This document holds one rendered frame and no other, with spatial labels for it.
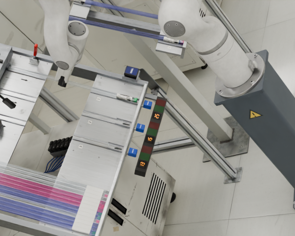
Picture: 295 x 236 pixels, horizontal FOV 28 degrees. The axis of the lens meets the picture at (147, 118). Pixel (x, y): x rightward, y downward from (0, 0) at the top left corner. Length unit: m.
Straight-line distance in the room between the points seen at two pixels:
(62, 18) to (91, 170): 0.54
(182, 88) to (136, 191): 0.51
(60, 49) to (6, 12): 2.64
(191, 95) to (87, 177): 0.81
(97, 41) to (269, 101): 1.59
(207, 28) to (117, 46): 1.60
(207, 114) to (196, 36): 1.00
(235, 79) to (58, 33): 0.60
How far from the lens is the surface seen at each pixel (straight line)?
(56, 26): 1.95
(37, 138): 2.80
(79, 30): 2.02
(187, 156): 3.02
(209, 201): 2.77
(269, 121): 2.08
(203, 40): 1.85
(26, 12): 4.71
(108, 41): 3.35
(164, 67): 2.56
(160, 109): 2.24
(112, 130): 2.16
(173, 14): 1.73
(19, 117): 2.20
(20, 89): 2.27
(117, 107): 2.22
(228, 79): 1.96
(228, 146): 2.88
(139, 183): 2.65
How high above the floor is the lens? 1.94
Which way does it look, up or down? 35 degrees down
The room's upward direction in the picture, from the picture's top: 45 degrees counter-clockwise
